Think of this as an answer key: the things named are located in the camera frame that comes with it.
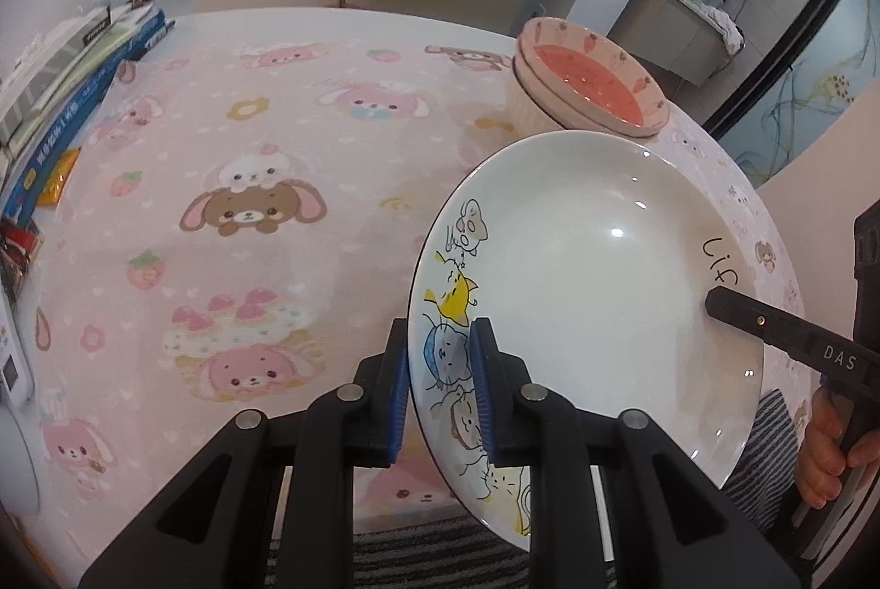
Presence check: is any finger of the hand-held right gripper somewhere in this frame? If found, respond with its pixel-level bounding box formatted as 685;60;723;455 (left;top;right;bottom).
705;287;860;384

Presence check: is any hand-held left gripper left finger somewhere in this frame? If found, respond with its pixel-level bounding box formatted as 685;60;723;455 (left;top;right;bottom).
77;317;412;589

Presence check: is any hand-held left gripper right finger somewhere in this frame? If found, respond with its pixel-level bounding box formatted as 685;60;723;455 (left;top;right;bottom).
469;317;802;589

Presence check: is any white cat print plate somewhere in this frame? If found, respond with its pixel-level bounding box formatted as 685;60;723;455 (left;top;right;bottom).
407;130;766;538

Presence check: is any pink carrot print bowl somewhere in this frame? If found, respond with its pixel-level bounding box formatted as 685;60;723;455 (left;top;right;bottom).
515;16;671;131

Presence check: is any pink strawberry print bowl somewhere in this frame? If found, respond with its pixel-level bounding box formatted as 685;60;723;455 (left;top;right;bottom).
514;54;664;141

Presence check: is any person's right hand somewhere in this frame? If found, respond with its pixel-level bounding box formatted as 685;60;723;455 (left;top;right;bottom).
796;388;855;511

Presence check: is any striped grey clothing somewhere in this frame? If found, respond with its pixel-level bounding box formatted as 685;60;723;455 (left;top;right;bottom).
261;388;804;589

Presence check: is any glass sliding door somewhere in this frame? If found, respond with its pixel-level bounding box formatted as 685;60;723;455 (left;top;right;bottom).
715;0;880;191

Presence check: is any white cloth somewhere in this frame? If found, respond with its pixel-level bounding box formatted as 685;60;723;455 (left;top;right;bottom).
701;1;745;52

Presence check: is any beige washbasin cabinet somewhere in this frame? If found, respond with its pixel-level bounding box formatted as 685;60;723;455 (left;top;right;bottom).
608;0;733;88

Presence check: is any pink cartoon printed tablecloth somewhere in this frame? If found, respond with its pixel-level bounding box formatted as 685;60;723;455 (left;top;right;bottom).
14;4;809;569

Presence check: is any white digital device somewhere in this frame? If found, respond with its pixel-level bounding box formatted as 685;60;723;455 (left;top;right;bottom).
0;300;35;404

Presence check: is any orange packet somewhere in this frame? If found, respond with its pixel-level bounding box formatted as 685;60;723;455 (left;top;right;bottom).
37;147;82;208

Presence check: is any red packet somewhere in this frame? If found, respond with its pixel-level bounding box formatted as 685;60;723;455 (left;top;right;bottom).
0;218;42;294

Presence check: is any stack of books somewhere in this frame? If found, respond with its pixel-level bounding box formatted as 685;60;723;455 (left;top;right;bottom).
0;1;176;225

